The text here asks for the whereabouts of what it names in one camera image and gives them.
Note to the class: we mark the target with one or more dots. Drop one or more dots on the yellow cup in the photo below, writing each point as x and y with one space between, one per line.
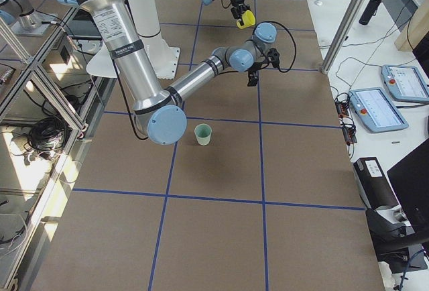
246 20

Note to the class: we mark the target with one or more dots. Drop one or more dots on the green cup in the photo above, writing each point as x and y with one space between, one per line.
203 134

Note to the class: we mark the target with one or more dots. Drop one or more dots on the near teach pendant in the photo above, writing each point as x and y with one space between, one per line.
376 110

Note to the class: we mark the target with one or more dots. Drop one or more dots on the teach pendant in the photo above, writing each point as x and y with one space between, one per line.
376 110
405 83

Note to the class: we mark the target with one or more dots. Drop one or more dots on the black water bottle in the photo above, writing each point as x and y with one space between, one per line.
369 11

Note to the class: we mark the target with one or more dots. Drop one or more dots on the far teach pendant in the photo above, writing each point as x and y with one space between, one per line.
405 83

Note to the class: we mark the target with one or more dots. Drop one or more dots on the black box with label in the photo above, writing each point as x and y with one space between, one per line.
373 185

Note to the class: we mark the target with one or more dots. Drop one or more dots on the black computer monitor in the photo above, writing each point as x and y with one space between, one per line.
409 180

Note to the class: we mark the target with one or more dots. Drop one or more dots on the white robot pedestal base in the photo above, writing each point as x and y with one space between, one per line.
144 14

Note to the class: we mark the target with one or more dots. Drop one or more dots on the aluminium frame post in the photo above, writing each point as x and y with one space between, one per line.
341 34

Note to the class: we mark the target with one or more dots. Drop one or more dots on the aluminium frame table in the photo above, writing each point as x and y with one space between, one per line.
43 113

